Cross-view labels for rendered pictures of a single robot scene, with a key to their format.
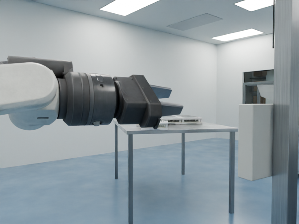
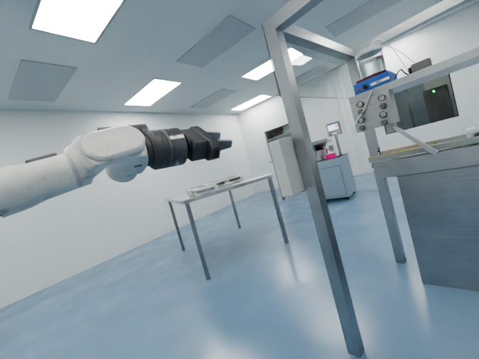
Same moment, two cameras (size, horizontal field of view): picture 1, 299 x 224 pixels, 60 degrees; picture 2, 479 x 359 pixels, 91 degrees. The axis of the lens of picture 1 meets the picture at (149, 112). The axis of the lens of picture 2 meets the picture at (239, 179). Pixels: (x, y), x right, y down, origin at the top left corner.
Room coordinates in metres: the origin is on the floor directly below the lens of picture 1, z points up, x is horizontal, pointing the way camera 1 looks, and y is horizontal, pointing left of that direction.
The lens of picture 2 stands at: (-0.12, 0.07, 1.03)
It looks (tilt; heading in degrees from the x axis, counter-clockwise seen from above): 3 degrees down; 349
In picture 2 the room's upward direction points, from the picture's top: 15 degrees counter-clockwise
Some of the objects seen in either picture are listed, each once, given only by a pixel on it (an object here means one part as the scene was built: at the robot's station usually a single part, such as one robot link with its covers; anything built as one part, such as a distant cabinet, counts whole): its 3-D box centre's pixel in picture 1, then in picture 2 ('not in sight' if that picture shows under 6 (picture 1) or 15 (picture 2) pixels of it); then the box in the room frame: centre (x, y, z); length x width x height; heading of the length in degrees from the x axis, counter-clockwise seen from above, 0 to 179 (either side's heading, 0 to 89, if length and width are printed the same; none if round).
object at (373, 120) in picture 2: not in sight; (374, 112); (1.14, -1.12, 1.14); 0.22 x 0.11 x 0.20; 32
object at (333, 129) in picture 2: not in sight; (336, 139); (3.78, -2.67, 1.07); 0.23 x 0.10 x 0.62; 40
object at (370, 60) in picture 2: not in sight; (370, 62); (1.17, -1.21, 1.46); 0.15 x 0.15 x 0.19
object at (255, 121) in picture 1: (260, 139); (290, 165); (0.93, -0.40, 0.97); 0.17 x 0.06 x 0.26; 122
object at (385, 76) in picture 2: not in sight; (375, 83); (1.17, -1.21, 1.32); 0.21 x 0.20 x 0.09; 122
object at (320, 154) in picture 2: not in sight; (322, 149); (3.92, -2.44, 0.95); 0.49 x 0.36 x 0.38; 40
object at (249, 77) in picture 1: (266, 90); (286, 142); (6.99, -3.14, 1.43); 1.32 x 0.01 x 1.11; 40
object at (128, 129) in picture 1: (163, 124); (212, 189); (3.14, -0.17, 0.84); 1.50 x 1.10 x 0.04; 13
